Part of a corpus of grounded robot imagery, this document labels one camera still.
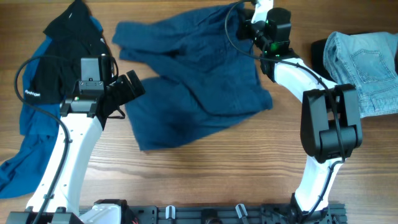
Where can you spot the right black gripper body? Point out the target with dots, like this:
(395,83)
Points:
(254,30)

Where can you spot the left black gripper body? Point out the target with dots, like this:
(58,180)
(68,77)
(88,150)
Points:
(121,90)

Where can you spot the navy blue shorts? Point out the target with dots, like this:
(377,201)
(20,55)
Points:
(205,79)

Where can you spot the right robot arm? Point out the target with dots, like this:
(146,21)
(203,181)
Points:
(330,124)

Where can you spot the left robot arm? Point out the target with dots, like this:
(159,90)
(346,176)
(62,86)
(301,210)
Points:
(96,95)

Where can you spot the black folded garment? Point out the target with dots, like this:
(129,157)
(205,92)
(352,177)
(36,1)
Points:
(318,59)

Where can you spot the light blue denim jeans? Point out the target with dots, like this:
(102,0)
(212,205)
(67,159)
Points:
(375,98)

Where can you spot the blue t-shirt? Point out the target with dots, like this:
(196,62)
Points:
(22,174)

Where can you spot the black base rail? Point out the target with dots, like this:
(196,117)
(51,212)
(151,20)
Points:
(261,214)

